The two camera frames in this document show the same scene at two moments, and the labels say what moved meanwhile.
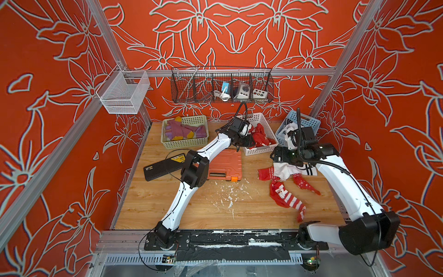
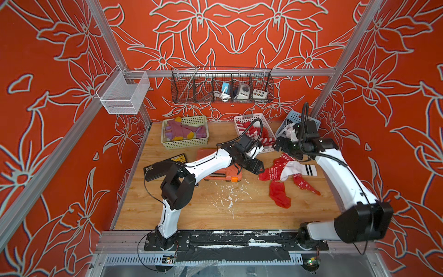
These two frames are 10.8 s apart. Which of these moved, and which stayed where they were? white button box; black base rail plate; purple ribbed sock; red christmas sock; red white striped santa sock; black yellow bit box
Moved: red white striped santa sock; red christmas sock
Stayed: white button box; purple ribbed sock; black yellow bit box; black base rail plate
